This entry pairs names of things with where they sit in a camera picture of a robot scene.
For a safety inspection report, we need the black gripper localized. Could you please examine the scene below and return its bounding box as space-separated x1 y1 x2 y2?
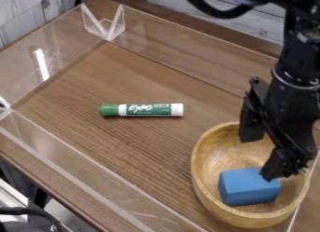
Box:
236 66 320 182

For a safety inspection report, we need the blue foam block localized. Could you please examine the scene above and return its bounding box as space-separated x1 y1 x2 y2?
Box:
216 167 281 207

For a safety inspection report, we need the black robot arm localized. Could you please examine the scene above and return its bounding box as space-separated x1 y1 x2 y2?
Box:
235 0 320 181

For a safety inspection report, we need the brown wooden bowl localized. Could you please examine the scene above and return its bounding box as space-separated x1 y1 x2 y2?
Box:
191 122 310 229

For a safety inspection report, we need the green Expo marker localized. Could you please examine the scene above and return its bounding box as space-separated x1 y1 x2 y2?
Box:
100 103 183 117

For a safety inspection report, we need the clear acrylic tray wall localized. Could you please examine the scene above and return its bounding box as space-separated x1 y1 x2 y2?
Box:
0 3 320 232

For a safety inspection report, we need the black cable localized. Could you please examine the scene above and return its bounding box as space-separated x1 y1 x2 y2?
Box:
179 0 267 20

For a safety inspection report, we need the clear acrylic corner bracket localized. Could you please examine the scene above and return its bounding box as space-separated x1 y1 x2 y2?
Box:
80 4 124 41

